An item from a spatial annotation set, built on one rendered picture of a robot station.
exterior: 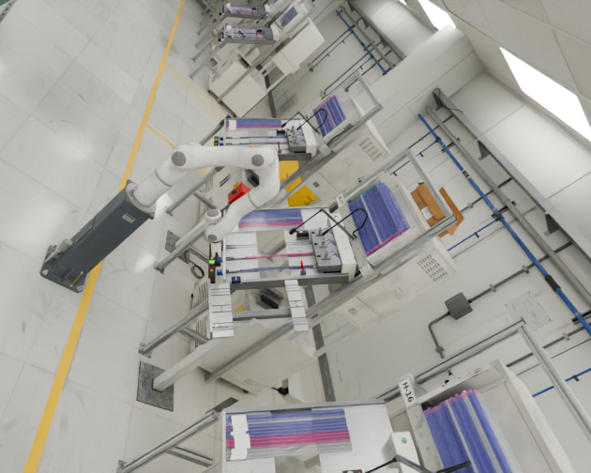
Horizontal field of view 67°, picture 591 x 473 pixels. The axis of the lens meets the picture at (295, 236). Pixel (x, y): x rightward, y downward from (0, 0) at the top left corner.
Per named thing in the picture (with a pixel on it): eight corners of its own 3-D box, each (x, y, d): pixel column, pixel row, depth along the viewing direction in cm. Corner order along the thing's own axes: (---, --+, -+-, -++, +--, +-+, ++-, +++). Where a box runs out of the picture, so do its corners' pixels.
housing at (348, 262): (340, 282, 261) (342, 264, 252) (325, 230, 298) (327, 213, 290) (354, 281, 262) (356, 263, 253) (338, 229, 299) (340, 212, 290)
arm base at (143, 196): (123, 199, 224) (147, 176, 218) (128, 177, 238) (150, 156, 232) (155, 219, 235) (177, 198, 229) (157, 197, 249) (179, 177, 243)
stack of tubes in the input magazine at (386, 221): (366, 255, 252) (405, 228, 243) (347, 204, 291) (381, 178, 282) (378, 267, 259) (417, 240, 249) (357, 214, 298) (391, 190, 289)
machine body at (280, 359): (181, 365, 289) (250, 317, 268) (188, 287, 343) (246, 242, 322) (251, 400, 324) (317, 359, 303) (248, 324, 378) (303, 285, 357)
